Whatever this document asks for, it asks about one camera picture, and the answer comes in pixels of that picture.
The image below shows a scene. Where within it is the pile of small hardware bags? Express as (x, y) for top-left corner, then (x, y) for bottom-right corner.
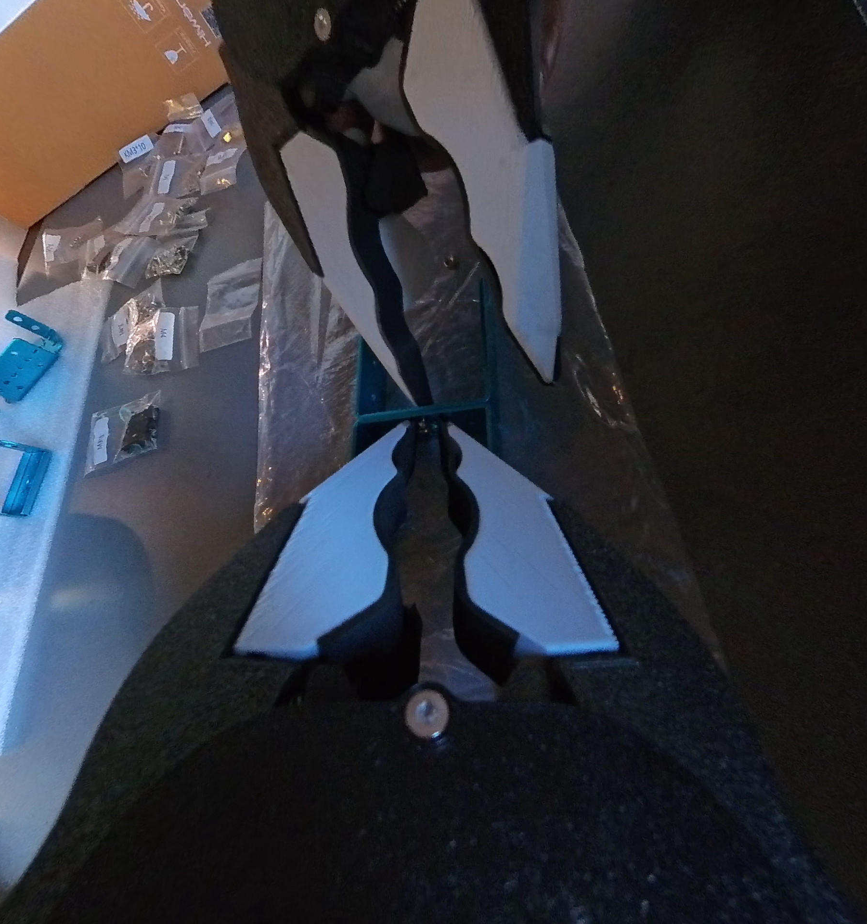
(39, 90), (264, 376)

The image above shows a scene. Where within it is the person's right hand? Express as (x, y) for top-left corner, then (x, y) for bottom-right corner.
(536, 0), (576, 128)

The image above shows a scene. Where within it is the orange and white cardboard box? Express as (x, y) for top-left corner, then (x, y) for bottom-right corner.
(0, 0), (233, 228)

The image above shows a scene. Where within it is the grey desk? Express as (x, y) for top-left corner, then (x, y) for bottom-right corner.
(0, 0), (867, 924)

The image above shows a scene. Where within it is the white foam sheet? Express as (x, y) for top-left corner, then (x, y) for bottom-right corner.
(0, 256), (111, 760)

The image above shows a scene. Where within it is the large clear plastic bag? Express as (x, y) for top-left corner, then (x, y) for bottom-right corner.
(253, 195), (726, 705)

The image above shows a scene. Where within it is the small bag of black screws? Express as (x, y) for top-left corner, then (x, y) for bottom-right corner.
(85, 390), (163, 477)

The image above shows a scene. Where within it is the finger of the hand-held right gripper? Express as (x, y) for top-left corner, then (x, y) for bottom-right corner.
(280, 128), (436, 405)
(401, 0), (562, 385)

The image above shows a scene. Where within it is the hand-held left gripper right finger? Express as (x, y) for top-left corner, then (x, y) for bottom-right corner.
(440, 426), (620, 658)

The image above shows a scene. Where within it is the small blue U bracket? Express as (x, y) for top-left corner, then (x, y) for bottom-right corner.
(0, 436), (53, 518)

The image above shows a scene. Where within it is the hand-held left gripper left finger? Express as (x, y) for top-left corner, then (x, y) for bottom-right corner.
(233, 424), (416, 659)

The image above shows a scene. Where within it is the blue holed U bracket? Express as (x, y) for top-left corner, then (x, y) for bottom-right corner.
(0, 310), (65, 405)

